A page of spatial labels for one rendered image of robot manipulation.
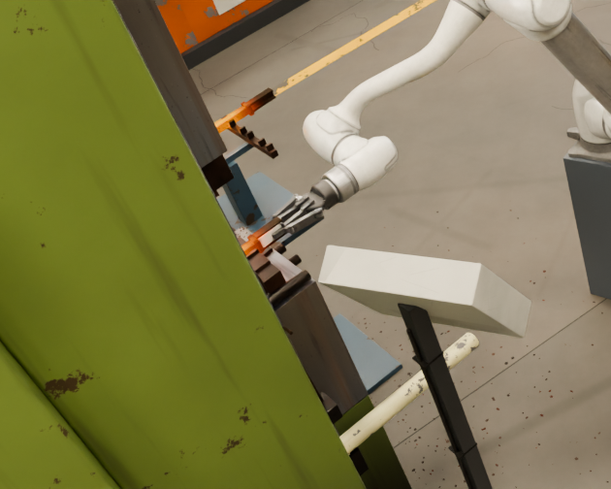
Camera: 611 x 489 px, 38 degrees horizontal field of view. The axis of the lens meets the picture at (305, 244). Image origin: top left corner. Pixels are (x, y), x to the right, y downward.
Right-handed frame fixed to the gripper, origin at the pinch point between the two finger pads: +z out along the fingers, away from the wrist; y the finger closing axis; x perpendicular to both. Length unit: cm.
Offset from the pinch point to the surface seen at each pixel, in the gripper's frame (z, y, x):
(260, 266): 7.9, -7.7, -0.8
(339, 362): 2.6, -15.9, -35.9
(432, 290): -3, -68, 17
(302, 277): 1.8, -15.1, -5.5
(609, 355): -78, -26, -99
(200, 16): -123, 335, -74
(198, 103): 7, -17, 50
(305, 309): 4.7, -15.9, -13.9
